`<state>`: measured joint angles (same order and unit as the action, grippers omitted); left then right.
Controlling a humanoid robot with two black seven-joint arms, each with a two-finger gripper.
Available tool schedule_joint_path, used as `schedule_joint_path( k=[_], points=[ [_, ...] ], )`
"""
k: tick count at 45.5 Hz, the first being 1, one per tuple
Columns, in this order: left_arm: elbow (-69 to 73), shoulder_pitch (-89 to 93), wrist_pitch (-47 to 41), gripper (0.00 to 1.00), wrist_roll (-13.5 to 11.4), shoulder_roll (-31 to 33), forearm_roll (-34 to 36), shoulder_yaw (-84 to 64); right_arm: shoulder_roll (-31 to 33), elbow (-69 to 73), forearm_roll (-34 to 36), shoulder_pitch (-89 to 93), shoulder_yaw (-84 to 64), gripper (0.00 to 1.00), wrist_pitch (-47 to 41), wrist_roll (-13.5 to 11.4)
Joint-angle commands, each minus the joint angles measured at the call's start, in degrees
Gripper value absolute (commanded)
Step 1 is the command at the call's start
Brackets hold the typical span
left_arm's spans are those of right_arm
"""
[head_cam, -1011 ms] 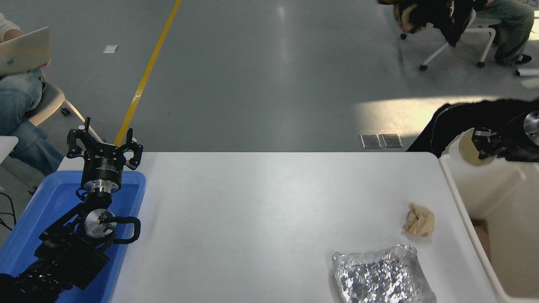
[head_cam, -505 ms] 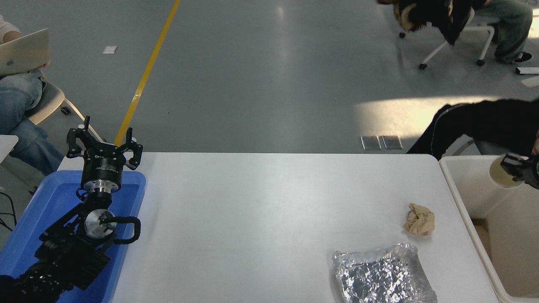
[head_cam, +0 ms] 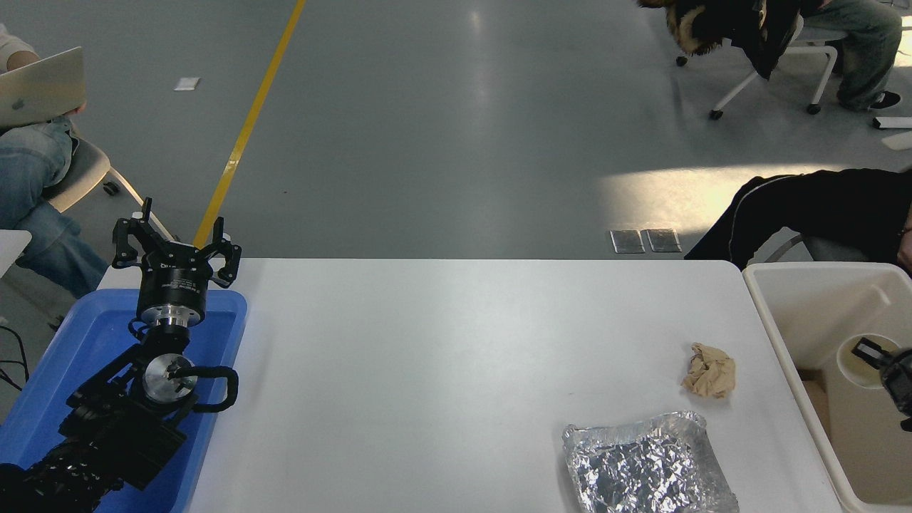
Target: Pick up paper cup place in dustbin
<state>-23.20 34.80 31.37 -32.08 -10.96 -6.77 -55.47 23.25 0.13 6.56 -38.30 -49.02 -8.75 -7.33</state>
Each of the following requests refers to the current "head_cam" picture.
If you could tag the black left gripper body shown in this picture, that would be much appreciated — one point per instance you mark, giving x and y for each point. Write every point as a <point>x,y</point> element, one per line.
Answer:
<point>174,281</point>

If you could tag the white wheeled office chair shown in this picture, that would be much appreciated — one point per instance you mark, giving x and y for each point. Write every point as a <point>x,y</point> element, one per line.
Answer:
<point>819,41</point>

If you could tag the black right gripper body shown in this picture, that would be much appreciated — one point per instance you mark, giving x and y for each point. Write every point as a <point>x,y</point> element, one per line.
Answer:
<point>901,381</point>

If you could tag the small white table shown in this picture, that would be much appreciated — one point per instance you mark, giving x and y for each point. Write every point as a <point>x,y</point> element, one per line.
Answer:
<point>11,246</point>

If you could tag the blue plastic tray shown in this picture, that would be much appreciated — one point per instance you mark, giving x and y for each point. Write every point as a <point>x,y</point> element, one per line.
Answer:
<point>92,335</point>

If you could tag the white paper cup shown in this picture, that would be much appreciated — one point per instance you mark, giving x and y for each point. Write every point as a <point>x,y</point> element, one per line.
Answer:
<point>855,374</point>

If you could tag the crumpled silver foil tray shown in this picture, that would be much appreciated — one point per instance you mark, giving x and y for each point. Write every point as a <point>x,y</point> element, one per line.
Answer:
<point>645,467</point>

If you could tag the black jacket with fur trim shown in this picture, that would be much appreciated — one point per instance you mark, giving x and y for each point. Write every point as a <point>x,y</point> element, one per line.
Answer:
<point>741,28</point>

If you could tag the metal floor plate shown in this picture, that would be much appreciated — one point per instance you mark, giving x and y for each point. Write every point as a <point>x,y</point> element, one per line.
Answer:
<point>664,241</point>
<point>628,241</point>

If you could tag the silver laptop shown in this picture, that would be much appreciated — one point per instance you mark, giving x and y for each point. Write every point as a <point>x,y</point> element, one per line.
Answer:
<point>39,89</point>

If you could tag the large pale plastic bin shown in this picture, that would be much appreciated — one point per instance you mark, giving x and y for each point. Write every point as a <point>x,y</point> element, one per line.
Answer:
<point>805,313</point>

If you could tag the beige chair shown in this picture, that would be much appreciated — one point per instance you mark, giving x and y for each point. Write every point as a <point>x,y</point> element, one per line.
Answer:
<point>78,174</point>

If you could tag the person's hand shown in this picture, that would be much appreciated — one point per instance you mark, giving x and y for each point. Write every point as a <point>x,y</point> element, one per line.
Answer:
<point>907,249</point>

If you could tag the white flat floor object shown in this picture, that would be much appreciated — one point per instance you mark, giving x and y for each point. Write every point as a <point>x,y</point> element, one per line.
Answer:
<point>894,122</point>

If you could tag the crumpled tan paper ball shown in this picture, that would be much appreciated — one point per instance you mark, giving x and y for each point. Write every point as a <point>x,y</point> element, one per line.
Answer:
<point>709,374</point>

